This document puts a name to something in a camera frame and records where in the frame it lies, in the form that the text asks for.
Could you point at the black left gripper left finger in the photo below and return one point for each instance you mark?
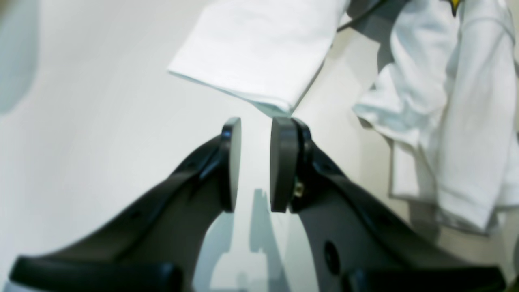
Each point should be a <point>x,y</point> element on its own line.
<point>153,245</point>

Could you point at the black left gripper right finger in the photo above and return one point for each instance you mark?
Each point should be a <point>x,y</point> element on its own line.
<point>357,243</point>

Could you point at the white printed t-shirt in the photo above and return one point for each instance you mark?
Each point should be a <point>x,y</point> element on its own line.
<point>447,99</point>

